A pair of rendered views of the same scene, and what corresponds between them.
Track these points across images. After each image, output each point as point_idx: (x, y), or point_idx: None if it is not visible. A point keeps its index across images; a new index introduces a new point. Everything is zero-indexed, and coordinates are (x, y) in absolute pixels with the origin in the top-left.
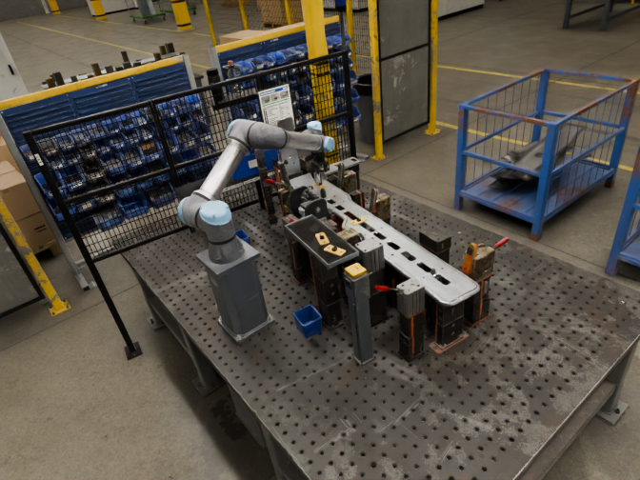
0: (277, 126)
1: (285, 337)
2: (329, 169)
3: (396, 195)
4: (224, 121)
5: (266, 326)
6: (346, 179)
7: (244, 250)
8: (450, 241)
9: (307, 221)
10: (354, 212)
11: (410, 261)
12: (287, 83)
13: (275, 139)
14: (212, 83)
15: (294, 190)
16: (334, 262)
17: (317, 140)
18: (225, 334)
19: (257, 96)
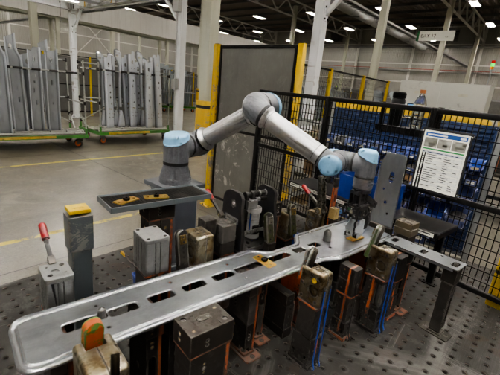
0: (385, 158)
1: None
2: (357, 218)
3: None
4: (376, 143)
5: None
6: (373, 250)
7: (175, 185)
8: (188, 345)
9: (199, 193)
10: (286, 259)
11: (145, 297)
12: (469, 135)
13: (248, 109)
14: (383, 101)
15: (263, 185)
16: (99, 198)
17: (312, 148)
18: None
19: (422, 134)
